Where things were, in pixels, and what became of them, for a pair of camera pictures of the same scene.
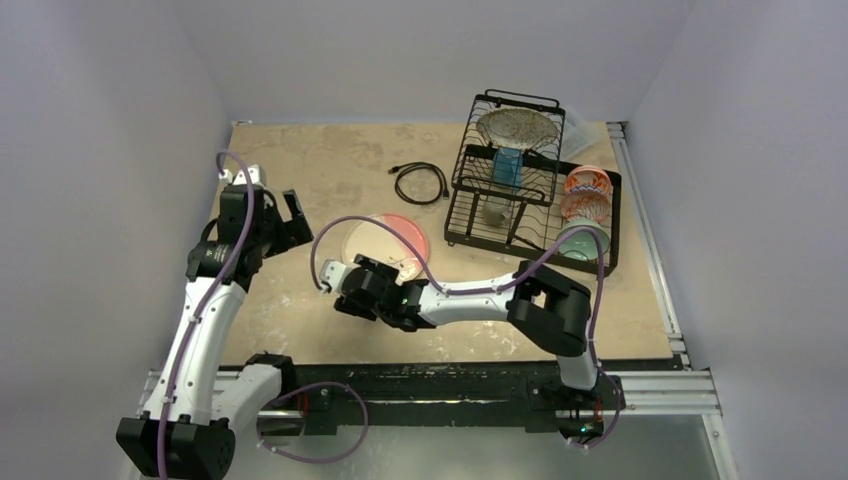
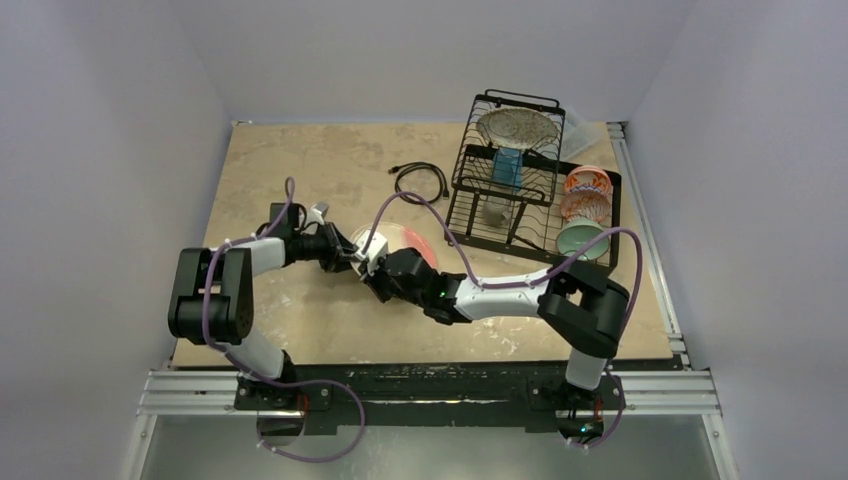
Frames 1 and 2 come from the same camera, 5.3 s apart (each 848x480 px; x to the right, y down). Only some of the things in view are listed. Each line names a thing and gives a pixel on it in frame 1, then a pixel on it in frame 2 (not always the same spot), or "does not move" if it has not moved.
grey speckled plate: [518, 128] does not move
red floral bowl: [588, 180] does not move
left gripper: [293, 232] to [339, 251]
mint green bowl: [583, 246] does not move
